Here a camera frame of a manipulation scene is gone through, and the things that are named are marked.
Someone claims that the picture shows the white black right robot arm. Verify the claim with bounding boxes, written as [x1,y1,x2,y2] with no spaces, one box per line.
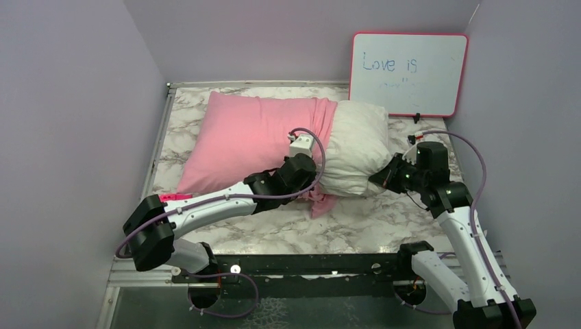
[369,141,536,328]

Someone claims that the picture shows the pink pillowcase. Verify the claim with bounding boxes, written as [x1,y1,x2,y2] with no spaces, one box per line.
[177,92,338,195]

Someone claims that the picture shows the white pillow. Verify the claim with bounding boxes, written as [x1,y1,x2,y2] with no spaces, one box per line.
[319,100,392,197]

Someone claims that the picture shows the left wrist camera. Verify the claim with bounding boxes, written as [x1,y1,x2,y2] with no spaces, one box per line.
[288,134,315,158]

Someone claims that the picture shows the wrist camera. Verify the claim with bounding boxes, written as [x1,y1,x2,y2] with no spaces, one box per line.
[288,134,315,158]
[402,132,424,165]

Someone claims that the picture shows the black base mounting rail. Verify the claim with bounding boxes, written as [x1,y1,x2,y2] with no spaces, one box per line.
[171,254,428,304]

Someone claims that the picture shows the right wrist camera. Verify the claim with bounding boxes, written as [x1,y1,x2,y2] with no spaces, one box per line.
[402,132,424,165]

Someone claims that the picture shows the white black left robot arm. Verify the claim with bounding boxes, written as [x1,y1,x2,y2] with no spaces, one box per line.
[116,154,317,282]

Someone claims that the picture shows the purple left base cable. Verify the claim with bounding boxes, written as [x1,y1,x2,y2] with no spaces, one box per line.
[174,267,260,319]

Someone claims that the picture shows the pink-framed whiteboard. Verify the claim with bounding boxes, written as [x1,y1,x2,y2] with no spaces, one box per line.
[349,32,469,118]

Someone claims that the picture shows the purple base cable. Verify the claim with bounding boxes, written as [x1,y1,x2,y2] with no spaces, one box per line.
[174,267,260,319]
[393,281,455,316]

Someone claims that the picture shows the aluminium table frame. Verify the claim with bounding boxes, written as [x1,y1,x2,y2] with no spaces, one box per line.
[115,109,326,314]

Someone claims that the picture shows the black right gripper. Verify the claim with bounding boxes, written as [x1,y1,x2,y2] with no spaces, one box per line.
[370,152,428,194]

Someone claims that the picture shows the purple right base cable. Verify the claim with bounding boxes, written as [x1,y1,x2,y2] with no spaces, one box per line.
[393,281,455,316]

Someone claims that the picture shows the pink marker pen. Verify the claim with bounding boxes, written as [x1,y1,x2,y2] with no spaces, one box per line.
[158,193,193,202]

